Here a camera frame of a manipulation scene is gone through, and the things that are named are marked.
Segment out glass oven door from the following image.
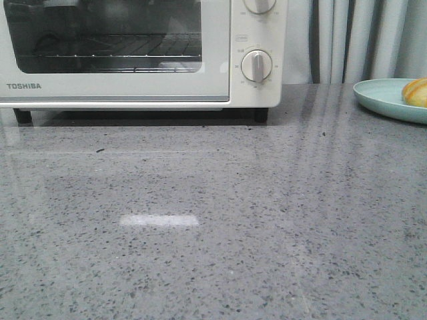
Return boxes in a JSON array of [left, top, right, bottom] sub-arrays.
[[1, 1, 232, 103]]

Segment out golden bread roll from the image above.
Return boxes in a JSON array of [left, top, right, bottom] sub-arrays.
[[402, 77, 427, 108]]

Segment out lower oven control knob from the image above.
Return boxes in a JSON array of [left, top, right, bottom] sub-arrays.
[[241, 50, 272, 83]]

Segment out oven control knob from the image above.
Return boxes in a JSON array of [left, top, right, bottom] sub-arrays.
[[241, 50, 272, 83], [244, 0, 276, 15]]

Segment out upper oven control knob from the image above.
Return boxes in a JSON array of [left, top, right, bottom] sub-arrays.
[[244, 0, 276, 15]]

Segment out white Toshiba toaster oven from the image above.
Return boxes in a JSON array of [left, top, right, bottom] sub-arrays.
[[1, 1, 288, 123]]

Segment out grey pleated curtain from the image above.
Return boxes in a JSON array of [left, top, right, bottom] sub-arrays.
[[282, 0, 426, 84]]

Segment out teal round plate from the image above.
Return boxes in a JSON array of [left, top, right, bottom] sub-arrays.
[[353, 78, 426, 125]]

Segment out oven wire rack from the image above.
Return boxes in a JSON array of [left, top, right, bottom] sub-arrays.
[[22, 33, 203, 73]]

